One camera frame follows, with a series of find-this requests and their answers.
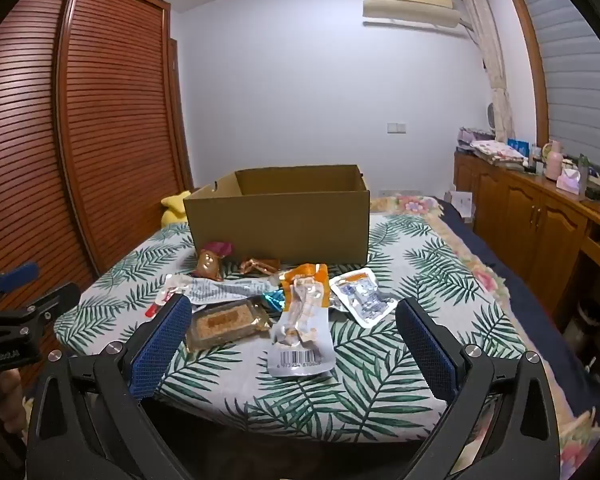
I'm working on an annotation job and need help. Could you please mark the brown packet with magenta top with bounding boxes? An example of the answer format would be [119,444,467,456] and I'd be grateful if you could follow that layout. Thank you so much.
[196,241,236,281]

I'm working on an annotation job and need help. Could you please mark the silver foil snack pouch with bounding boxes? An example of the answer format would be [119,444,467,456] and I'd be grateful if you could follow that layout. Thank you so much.
[328,268,397,329]

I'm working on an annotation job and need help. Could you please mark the stack of folded cloths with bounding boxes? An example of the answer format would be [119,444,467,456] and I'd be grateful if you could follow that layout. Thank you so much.
[455,126,529,164]

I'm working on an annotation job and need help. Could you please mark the wall air conditioner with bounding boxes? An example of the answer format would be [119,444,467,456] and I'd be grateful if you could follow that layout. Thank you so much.
[362,0,462,29]

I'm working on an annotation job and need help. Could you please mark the long white snack packet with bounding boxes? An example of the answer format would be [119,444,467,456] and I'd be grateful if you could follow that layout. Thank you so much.
[162,274,281,306]

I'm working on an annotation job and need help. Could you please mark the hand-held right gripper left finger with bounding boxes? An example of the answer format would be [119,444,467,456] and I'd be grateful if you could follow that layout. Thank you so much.
[26,292,193,480]

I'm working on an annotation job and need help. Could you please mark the leaf print blanket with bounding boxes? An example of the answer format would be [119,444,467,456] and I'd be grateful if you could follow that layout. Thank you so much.
[54,212,528,443]

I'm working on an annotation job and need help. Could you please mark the wooden cabinet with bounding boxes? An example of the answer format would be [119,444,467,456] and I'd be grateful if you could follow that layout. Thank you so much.
[452,152,600,333]

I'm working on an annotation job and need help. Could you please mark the green bottle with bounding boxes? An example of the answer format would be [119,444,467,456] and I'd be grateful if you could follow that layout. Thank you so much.
[577,154,591,196]

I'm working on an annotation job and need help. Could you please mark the person's left hand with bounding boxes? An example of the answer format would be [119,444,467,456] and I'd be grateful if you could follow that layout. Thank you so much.
[0,367,27,436]

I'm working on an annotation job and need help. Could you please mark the floral blanket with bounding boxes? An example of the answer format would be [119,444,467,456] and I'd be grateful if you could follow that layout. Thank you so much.
[370,195,600,480]

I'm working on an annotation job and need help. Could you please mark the pink bottle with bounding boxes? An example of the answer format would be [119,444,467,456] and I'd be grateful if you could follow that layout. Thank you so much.
[544,141,564,181]

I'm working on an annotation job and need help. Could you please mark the white paper box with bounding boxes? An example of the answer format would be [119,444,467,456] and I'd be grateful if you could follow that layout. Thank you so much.
[445,191,476,221]

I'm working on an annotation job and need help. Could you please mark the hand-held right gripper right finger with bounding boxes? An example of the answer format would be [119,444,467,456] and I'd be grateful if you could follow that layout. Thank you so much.
[395,296,562,480]

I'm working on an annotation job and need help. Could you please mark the brown cardboard box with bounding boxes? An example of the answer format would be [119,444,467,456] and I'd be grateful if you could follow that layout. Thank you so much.
[182,163,371,267]

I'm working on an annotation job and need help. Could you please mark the copper candy wrapper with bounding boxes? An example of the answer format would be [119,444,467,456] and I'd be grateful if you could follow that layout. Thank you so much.
[239,257,281,276]

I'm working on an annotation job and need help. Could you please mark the blue foil candy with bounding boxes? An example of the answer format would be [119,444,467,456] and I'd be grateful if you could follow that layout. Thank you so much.
[260,290,287,313]

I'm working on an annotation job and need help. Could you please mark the grey window blind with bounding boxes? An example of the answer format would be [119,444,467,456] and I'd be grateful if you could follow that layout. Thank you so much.
[510,0,600,173]

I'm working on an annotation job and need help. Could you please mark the dark waste bin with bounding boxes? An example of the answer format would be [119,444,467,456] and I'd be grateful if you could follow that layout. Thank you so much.
[564,297,600,347]

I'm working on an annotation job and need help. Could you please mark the wooden slatted wardrobe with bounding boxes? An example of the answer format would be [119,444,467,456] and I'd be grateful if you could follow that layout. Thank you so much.
[0,0,191,391]

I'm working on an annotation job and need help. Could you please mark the clear packet with brown bar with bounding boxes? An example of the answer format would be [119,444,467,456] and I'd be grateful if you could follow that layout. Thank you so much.
[186,300,273,353]

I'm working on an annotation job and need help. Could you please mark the navy blanket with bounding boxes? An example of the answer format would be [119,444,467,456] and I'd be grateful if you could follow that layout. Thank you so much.
[437,199,600,411]

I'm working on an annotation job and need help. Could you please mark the cream curtain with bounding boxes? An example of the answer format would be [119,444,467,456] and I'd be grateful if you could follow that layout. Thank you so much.
[457,0,518,145]

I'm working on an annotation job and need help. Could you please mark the white orange barcode snack packet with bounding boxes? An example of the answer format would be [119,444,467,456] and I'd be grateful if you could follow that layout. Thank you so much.
[267,262,333,377]

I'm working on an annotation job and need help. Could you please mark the yellow plush toy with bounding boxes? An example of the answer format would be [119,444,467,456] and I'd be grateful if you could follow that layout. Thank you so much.
[160,189,193,228]

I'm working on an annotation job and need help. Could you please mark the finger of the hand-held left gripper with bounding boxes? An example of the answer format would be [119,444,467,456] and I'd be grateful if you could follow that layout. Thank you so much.
[0,282,81,333]
[0,261,40,311]

